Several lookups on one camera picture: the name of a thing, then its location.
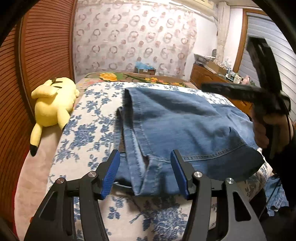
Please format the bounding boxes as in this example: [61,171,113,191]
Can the yellow plush toy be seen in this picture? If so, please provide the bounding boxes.
[30,77,80,156]

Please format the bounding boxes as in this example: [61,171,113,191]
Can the blue floral bedsheet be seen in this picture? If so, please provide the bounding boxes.
[47,81,271,241]

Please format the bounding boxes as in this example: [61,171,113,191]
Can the cream wall air conditioner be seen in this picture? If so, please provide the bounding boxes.
[170,0,216,11]

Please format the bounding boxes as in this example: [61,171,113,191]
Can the cardboard box with blue filling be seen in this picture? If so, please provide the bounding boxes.
[134,62,157,75]

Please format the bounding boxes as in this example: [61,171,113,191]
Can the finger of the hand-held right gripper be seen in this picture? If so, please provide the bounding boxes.
[246,37,283,93]
[201,82,281,103]

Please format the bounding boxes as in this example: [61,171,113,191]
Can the person's right hand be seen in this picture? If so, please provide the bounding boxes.
[252,113,295,153]

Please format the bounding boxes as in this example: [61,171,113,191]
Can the stack of newspapers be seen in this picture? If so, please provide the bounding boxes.
[194,54,217,65]

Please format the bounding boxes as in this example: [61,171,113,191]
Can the open flat cardboard box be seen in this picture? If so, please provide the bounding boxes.
[205,61,228,75]

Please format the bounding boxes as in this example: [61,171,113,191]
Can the grey window blind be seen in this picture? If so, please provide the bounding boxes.
[238,14,295,82]

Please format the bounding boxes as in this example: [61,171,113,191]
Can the blue denim pants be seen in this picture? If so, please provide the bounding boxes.
[114,87,265,197]

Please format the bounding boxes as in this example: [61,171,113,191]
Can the cluster of toiletry bottles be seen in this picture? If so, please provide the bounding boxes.
[225,68,242,84]

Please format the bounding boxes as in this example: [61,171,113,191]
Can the colourful flower blanket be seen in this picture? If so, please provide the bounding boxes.
[76,72,197,90]

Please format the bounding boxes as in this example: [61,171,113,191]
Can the person's blue jeans leg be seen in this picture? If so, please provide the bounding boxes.
[265,177,290,217]

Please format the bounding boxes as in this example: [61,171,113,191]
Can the circle-patterned sheer curtain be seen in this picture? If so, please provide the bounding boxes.
[73,0,198,78]

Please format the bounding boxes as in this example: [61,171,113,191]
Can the wooden louvered wardrobe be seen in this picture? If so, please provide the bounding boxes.
[0,0,78,167]

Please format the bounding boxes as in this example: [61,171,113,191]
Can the bed with beige mattress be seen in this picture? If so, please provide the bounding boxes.
[14,71,272,241]

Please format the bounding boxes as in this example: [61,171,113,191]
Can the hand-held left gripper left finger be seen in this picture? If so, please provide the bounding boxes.
[24,149,121,241]

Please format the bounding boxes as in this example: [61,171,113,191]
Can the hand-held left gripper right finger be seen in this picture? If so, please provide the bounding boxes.
[170,149,264,241]

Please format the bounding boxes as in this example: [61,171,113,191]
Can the wooden sideboard cabinet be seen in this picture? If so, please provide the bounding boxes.
[190,64,255,114]

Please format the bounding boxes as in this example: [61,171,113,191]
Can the beige tied curtain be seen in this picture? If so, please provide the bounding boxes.
[214,0,232,65]

